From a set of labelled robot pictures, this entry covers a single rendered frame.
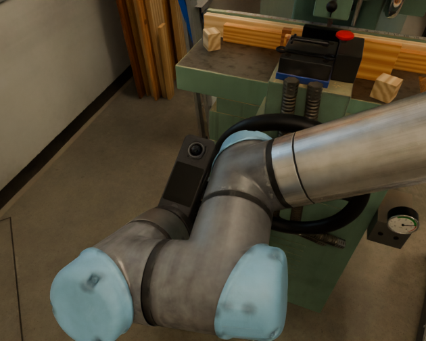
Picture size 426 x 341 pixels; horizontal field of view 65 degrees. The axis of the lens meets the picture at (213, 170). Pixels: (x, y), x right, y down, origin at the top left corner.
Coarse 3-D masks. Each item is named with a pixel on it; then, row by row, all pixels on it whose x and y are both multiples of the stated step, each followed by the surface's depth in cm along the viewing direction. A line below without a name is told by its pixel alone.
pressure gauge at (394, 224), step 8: (392, 208) 74; (400, 208) 73; (408, 208) 72; (392, 216) 73; (400, 216) 71; (408, 216) 71; (416, 216) 72; (392, 224) 74; (400, 224) 73; (408, 224) 72; (416, 224) 72; (400, 232) 75; (408, 232) 74
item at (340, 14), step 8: (320, 0) 66; (328, 0) 65; (344, 0) 64; (352, 0) 64; (320, 8) 67; (344, 8) 65; (352, 8) 66; (320, 16) 68; (328, 16) 67; (336, 16) 67; (344, 16) 66
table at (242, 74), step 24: (192, 48) 80; (240, 48) 80; (264, 48) 80; (192, 72) 74; (216, 72) 72; (240, 72) 72; (264, 72) 72; (408, 72) 72; (216, 96) 76; (240, 96) 74; (264, 96) 71; (360, 96) 66; (408, 96) 66
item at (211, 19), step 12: (204, 24) 84; (216, 24) 83; (252, 24) 80; (264, 24) 79; (276, 24) 78; (288, 24) 78; (360, 36) 74; (372, 36) 74; (408, 48) 71; (420, 48) 70
